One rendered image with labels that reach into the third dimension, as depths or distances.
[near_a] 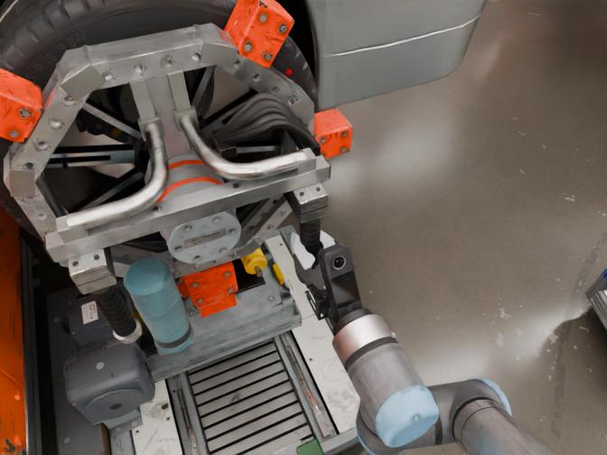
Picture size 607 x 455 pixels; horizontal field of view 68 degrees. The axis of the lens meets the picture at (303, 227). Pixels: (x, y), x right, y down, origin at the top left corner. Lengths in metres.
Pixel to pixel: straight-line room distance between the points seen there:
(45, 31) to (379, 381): 0.70
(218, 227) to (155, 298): 0.21
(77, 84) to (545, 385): 1.57
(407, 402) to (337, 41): 0.83
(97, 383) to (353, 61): 1.00
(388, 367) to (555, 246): 1.54
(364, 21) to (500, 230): 1.20
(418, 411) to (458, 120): 2.13
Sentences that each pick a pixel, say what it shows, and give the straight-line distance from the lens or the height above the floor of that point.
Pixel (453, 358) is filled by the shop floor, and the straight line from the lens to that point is 1.68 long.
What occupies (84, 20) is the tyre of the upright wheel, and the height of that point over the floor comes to 1.15.
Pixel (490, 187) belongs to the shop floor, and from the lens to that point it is 2.27.
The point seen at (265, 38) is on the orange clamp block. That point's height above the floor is 1.11.
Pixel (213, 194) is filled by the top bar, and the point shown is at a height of 0.98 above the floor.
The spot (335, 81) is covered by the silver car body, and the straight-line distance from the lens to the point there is 1.22.
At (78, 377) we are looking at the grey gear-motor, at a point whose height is 0.40.
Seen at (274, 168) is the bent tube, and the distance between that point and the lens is 0.68.
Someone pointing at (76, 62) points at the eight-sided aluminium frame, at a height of 1.12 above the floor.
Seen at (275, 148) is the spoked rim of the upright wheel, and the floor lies 0.79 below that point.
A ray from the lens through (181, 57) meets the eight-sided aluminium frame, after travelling 0.76.
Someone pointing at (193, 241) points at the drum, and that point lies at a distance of 0.79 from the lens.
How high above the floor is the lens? 1.45
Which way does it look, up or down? 49 degrees down
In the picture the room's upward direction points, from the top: straight up
